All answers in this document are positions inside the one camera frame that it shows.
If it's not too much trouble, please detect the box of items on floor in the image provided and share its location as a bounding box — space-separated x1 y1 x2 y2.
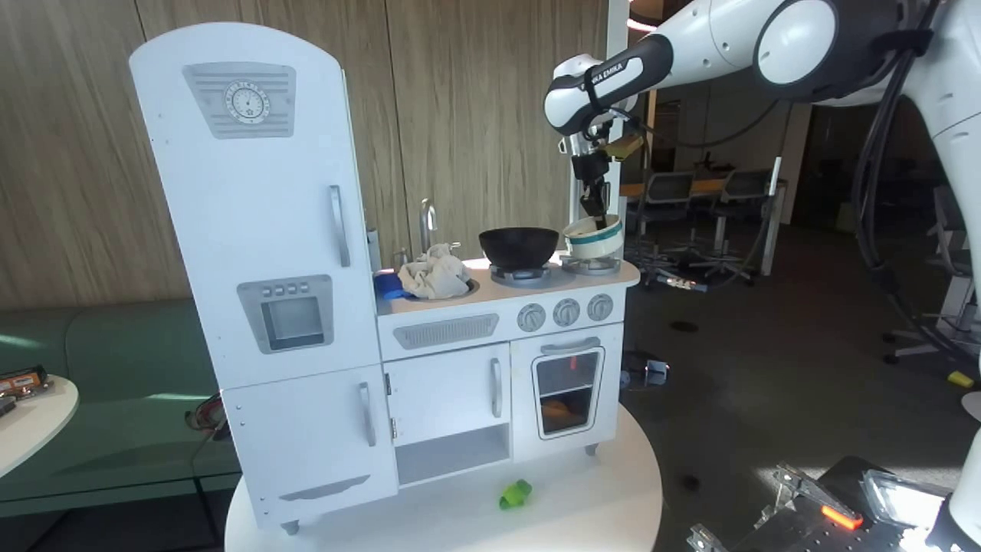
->
618 351 675 394

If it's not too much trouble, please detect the thick black robot hose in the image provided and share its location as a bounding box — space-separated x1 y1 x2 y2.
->
848 24 928 273

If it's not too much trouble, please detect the blue toy sink basin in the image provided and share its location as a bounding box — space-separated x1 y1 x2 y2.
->
371 267 412 316

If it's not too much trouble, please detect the green bench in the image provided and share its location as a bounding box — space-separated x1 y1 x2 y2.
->
0 294 246 518

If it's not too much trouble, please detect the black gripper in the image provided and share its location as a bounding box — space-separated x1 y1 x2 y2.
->
564 126 618 230

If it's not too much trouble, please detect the white structural column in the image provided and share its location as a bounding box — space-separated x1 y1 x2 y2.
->
598 0 635 264

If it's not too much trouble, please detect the silver toy stove burner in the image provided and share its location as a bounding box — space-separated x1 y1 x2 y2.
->
490 264 561 291

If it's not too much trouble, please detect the wooden desk with white legs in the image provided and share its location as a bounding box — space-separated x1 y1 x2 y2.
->
618 158 789 284

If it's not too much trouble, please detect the small green toy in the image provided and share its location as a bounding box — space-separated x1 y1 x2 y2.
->
496 477 536 512

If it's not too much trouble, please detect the brown item on side table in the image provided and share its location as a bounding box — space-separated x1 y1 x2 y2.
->
0 366 55 406

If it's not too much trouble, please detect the brown round object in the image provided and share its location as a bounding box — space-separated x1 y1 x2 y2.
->
180 394 233 444

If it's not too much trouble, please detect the grey office chair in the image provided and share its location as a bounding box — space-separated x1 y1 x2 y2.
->
622 165 697 294
692 165 772 286

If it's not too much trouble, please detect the dark office chair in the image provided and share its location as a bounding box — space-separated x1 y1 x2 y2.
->
881 202 981 372

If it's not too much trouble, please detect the black bowl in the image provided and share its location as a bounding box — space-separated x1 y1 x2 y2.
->
475 225 564 275

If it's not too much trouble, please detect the white toy play kitchen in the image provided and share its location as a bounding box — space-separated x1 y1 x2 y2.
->
126 19 644 534

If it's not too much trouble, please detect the small round white side table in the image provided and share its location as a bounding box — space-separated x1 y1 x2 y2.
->
0 372 81 482

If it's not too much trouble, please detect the crumpled white cloth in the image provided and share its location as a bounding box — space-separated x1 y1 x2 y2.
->
395 240 475 305

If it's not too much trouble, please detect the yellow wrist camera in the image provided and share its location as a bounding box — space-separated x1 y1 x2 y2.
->
599 130 649 165

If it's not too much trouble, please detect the black device with orange light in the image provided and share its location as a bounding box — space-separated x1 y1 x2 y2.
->
684 454 952 552

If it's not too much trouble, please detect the silver toy faucet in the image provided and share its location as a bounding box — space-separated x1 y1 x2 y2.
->
416 197 442 261

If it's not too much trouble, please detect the brown toy bread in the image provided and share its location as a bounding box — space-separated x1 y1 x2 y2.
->
538 397 577 431

